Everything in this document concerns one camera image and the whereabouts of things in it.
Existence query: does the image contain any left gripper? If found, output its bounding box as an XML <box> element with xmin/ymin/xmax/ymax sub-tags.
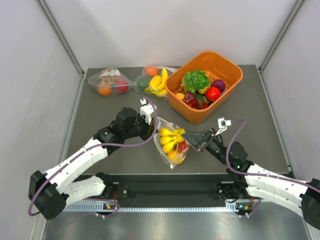
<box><xmin>124</xmin><ymin>112</ymin><xmax>158</xmax><ymax>142</ymax></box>

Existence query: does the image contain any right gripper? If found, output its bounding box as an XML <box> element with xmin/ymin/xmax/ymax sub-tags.
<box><xmin>183</xmin><ymin>127</ymin><xmax>232</xmax><ymax>166</ymax></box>

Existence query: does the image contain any polka dot zip bag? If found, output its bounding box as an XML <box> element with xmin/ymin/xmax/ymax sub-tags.
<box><xmin>153</xmin><ymin>117</ymin><xmax>191</xmax><ymax>169</ymax></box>

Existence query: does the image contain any fake yellow banana bunch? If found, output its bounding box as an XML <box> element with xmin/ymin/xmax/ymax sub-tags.
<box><xmin>158</xmin><ymin>127</ymin><xmax>186</xmax><ymax>154</ymax></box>

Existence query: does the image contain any fake red tomato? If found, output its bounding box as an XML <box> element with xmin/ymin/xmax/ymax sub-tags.
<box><xmin>205</xmin><ymin>86</ymin><xmax>221</xmax><ymax>103</ymax></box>

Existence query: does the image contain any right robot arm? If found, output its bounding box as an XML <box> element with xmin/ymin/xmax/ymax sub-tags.
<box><xmin>182</xmin><ymin>128</ymin><xmax>320</xmax><ymax>229</ymax></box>

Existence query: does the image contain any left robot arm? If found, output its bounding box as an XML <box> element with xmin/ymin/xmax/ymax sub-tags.
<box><xmin>28</xmin><ymin>103</ymin><xmax>158</xmax><ymax>220</ymax></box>

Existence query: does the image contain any fake red apple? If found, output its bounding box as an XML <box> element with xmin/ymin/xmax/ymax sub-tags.
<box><xmin>115</xmin><ymin>80</ymin><xmax>129</xmax><ymax>94</ymax></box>

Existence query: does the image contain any clear bag with bananas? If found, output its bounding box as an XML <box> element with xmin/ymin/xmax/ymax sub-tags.
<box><xmin>133</xmin><ymin>66</ymin><xmax>178</xmax><ymax>101</ymax></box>

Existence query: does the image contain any fake yellow lemon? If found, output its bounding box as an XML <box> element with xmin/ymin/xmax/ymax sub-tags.
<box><xmin>197</xmin><ymin>86</ymin><xmax>208</xmax><ymax>95</ymax></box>

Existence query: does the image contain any fake orange fruit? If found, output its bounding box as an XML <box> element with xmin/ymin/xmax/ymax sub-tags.
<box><xmin>98</xmin><ymin>83</ymin><xmax>112</xmax><ymax>97</ymax></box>

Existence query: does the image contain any clear bag with nuts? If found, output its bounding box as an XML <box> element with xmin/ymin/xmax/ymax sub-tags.
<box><xmin>88</xmin><ymin>67</ymin><xmax>134</xmax><ymax>97</ymax></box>

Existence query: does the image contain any fake green lettuce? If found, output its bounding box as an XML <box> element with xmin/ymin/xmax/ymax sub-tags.
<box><xmin>180</xmin><ymin>69</ymin><xmax>210</xmax><ymax>93</ymax></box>

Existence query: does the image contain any fake purple onion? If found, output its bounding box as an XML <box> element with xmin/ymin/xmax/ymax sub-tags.
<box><xmin>210</xmin><ymin>79</ymin><xmax>226</xmax><ymax>93</ymax></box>

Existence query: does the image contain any orange plastic bin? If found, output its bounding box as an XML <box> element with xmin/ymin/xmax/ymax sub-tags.
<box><xmin>165</xmin><ymin>51</ymin><xmax>243</xmax><ymax>124</ymax></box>

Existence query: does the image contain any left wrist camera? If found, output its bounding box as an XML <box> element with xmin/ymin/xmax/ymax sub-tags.
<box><xmin>139</xmin><ymin>97</ymin><xmax>157</xmax><ymax>125</ymax></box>

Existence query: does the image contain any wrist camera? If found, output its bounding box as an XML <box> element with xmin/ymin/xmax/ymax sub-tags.
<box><xmin>139</xmin><ymin>97</ymin><xmax>157</xmax><ymax>125</ymax></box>
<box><xmin>215</xmin><ymin>117</ymin><xmax>232</xmax><ymax>136</ymax></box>

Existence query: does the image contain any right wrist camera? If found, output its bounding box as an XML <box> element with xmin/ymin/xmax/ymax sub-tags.
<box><xmin>215</xmin><ymin>117</ymin><xmax>232</xmax><ymax>136</ymax></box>

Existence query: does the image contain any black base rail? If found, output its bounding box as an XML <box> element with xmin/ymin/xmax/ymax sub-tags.
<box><xmin>63</xmin><ymin>173</ymin><xmax>250</xmax><ymax>209</ymax></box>

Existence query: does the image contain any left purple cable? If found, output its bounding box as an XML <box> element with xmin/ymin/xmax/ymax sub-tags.
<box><xmin>27</xmin><ymin>96</ymin><xmax>159</xmax><ymax>217</ymax></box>

